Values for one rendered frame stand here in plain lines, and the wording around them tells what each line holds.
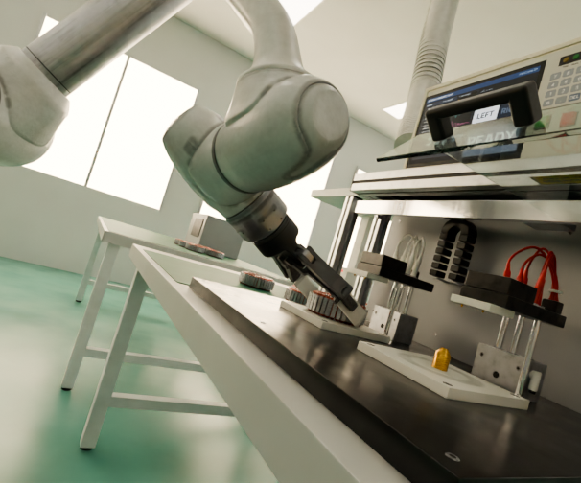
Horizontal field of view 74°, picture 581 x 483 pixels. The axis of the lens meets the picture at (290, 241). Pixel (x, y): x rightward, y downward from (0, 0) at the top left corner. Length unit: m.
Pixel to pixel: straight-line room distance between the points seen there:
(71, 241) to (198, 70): 2.61
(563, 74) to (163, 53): 4.96
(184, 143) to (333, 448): 0.41
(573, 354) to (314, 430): 0.52
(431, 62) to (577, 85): 1.67
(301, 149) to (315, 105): 0.04
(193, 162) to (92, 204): 4.53
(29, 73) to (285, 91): 0.55
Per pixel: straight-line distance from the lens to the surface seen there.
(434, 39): 2.48
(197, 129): 0.55
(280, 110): 0.41
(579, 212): 0.62
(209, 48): 5.60
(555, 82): 0.78
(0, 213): 5.13
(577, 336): 0.75
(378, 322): 0.81
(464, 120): 0.85
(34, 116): 0.86
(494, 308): 0.55
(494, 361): 0.65
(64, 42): 0.88
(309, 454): 0.30
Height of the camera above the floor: 0.86
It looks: 3 degrees up
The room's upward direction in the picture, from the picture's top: 17 degrees clockwise
